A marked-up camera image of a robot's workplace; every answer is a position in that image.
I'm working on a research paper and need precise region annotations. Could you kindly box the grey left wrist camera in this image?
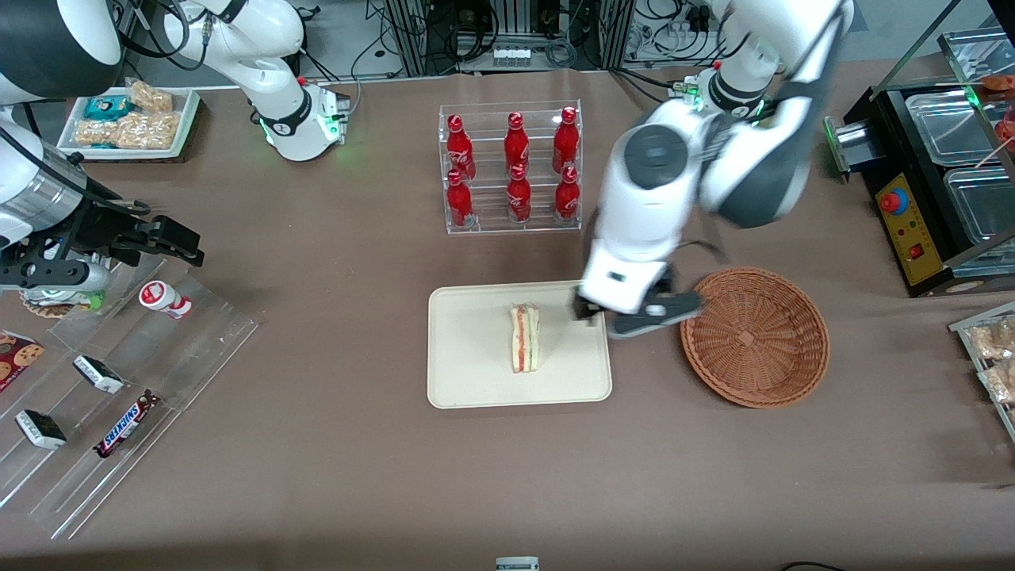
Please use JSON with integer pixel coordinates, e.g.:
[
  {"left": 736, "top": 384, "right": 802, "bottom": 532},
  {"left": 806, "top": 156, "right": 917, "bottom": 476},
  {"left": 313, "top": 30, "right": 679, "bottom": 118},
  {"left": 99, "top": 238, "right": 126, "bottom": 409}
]
[{"left": 610, "top": 290, "right": 705, "bottom": 340}]

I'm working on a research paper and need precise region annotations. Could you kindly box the red cookie pack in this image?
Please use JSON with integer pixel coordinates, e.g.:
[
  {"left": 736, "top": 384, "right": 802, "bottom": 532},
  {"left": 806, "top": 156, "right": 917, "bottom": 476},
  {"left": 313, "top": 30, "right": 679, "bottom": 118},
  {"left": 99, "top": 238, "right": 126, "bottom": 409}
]
[{"left": 0, "top": 330, "right": 47, "bottom": 394}]

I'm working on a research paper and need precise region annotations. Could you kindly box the black food warmer machine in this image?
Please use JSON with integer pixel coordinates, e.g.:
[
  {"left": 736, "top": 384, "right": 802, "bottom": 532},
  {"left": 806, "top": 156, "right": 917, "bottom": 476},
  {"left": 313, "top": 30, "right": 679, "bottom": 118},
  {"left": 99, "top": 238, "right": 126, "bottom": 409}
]
[{"left": 823, "top": 27, "right": 1015, "bottom": 300}]

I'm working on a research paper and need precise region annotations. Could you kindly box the white red yogurt bottle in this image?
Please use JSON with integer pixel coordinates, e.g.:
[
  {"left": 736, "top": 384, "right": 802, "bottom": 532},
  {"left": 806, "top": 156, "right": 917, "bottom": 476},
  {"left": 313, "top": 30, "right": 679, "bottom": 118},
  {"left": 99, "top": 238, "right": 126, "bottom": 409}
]
[{"left": 138, "top": 279, "right": 193, "bottom": 321}]

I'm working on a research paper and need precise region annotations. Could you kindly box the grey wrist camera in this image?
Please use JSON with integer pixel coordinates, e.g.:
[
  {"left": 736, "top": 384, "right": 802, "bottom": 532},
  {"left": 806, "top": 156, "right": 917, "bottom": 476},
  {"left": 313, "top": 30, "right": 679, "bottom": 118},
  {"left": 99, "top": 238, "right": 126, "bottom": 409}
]
[
  {"left": 610, "top": 290, "right": 705, "bottom": 340},
  {"left": 0, "top": 259, "right": 113, "bottom": 293}
]

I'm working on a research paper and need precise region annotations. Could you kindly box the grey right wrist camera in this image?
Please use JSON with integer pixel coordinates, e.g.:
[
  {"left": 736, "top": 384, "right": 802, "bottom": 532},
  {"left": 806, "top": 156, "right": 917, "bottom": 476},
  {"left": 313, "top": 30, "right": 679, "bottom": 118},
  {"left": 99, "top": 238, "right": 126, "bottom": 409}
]
[{"left": 0, "top": 259, "right": 113, "bottom": 293}]

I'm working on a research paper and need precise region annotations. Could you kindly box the clear acrylic step display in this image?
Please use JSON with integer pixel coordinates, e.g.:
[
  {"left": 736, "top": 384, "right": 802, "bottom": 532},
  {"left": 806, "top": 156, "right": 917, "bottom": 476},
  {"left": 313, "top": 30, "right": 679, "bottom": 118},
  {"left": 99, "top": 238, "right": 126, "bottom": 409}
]
[{"left": 0, "top": 254, "right": 261, "bottom": 542}]

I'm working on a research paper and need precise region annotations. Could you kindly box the brown snickers bar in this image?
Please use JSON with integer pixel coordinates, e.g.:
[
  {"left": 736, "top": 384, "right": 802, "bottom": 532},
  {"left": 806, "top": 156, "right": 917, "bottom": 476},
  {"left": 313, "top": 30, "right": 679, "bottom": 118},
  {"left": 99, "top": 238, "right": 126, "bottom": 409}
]
[{"left": 93, "top": 389, "right": 163, "bottom": 459}]

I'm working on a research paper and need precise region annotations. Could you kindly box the cream rectangular plastic tray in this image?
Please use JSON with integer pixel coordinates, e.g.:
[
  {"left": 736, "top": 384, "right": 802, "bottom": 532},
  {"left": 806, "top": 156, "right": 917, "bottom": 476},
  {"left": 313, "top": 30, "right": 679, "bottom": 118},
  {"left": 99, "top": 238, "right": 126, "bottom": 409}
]
[{"left": 427, "top": 278, "right": 614, "bottom": 411}]

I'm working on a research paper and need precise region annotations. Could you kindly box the triangular sandwich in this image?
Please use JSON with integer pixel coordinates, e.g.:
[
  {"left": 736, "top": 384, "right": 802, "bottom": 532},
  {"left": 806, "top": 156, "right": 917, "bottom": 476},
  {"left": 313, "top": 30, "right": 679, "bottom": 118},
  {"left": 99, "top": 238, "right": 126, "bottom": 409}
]
[{"left": 509, "top": 303, "right": 542, "bottom": 374}]

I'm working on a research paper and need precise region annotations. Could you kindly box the clear plastic food pan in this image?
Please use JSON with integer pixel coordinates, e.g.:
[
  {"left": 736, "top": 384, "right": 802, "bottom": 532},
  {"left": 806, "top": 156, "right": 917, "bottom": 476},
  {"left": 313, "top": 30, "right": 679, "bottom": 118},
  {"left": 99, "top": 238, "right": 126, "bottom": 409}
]
[
  {"left": 905, "top": 87, "right": 1002, "bottom": 167},
  {"left": 943, "top": 166, "right": 1015, "bottom": 255}
]

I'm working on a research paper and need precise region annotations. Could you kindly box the clear acrylic bottle rack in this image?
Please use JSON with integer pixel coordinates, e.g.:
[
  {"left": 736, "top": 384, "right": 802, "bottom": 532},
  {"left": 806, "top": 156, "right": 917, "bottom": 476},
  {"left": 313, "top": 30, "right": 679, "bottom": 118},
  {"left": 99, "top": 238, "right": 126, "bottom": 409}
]
[{"left": 438, "top": 98, "right": 584, "bottom": 236}]

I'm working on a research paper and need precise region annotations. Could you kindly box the grey pastry tray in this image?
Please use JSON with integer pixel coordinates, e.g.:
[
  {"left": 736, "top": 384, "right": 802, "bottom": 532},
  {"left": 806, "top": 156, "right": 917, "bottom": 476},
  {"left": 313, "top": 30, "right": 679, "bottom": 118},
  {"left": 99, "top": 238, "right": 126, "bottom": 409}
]
[{"left": 948, "top": 301, "right": 1015, "bottom": 443}]

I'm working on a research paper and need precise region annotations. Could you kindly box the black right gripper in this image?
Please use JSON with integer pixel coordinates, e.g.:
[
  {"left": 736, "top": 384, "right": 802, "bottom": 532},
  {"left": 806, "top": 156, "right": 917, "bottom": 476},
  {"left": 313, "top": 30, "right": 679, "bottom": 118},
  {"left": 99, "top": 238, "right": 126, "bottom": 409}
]
[{"left": 54, "top": 197, "right": 206, "bottom": 268}]

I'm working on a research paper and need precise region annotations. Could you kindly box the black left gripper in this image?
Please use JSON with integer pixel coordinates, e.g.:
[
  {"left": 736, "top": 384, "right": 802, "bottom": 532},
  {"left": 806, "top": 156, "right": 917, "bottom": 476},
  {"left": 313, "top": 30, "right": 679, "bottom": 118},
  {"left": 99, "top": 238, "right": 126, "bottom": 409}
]
[{"left": 574, "top": 265, "right": 677, "bottom": 324}]

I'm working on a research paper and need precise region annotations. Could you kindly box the aluminium frame rack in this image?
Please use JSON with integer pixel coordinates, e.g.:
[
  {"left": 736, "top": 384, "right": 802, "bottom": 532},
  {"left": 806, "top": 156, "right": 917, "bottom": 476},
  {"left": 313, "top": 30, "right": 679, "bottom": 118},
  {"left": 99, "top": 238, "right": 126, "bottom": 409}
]
[{"left": 384, "top": 0, "right": 636, "bottom": 77}]

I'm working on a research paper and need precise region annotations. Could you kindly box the teal snack pack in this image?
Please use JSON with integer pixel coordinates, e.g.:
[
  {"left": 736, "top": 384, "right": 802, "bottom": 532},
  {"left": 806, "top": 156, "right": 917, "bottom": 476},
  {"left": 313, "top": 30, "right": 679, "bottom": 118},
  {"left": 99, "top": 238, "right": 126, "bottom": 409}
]
[{"left": 82, "top": 94, "right": 132, "bottom": 122}]

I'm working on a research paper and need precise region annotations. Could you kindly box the green white snack cup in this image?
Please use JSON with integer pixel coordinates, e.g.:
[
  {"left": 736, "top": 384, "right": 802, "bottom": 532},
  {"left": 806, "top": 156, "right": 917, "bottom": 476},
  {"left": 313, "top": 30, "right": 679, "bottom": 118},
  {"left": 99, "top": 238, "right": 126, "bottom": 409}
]
[{"left": 19, "top": 285, "right": 107, "bottom": 320}]

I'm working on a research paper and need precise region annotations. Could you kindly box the round brown wicker basket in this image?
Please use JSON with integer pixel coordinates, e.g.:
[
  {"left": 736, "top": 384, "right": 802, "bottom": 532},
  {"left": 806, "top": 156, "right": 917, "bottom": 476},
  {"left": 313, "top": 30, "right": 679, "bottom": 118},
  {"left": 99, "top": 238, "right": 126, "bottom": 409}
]
[{"left": 680, "top": 266, "right": 831, "bottom": 410}]

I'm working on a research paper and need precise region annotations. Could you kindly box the wrapped pastry pack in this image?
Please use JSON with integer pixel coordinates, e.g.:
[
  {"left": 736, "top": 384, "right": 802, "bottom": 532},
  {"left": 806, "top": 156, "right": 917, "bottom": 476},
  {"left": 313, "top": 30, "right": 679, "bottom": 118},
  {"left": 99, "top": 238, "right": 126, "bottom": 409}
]
[
  {"left": 976, "top": 361, "right": 1015, "bottom": 406},
  {"left": 968, "top": 316, "right": 1015, "bottom": 362}
]

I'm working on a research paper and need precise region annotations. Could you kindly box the black white snack bar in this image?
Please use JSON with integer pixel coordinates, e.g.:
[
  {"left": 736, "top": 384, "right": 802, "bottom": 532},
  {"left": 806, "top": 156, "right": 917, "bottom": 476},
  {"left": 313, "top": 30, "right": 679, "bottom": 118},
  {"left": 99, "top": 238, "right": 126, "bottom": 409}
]
[
  {"left": 14, "top": 408, "right": 68, "bottom": 451},
  {"left": 72, "top": 354, "right": 126, "bottom": 396}
]

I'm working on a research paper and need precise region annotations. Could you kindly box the white rectangular snack tray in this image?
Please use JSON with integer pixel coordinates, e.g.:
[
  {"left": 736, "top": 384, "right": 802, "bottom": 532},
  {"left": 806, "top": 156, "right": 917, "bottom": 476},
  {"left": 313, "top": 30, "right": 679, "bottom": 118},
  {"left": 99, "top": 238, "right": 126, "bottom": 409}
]
[{"left": 56, "top": 85, "right": 202, "bottom": 163}]

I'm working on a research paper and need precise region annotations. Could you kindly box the clear peanut snack pack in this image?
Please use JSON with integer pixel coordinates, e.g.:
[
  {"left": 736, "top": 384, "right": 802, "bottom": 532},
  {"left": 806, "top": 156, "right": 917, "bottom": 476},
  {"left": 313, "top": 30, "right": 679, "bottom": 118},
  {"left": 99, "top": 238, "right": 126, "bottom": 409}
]
[
  {"left": 113, "top": 110, "right": 182, "bottom": 151},
  {"left": 74, "top": 118, "right": 121, "bottom": 148},
  {"left": 126, "top": 79, "right": 174, "bottom": 114}
]

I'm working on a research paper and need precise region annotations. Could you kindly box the red cola bottle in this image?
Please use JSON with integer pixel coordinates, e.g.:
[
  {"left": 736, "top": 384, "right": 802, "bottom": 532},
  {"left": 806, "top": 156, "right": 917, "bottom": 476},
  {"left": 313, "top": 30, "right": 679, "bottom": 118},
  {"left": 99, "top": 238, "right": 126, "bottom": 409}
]
[
  {"left": 505, "top": 164, "right": 533, "bottom": 224},
  {"left": 553, "top": 165, "right": 581, "bottom": 222},
  {"left": 446, "top": 114, "right": 477, "bottom": 182},
  {"left": 551, "top": 105, "right": 580, "bottom": 174},
  {"left": 445, "top": 170, "right": 476, "bottom": 230},
  {"left": 504, "top": 111, "right": 531, "bottom": 178}
]

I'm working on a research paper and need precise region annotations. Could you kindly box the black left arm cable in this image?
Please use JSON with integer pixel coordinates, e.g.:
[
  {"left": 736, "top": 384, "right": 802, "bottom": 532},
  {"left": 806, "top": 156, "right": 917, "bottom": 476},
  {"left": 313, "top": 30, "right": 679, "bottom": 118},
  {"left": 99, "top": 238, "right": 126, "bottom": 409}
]
[{"left": 672, "top": 0, "right": 849, "bottom": 265}]

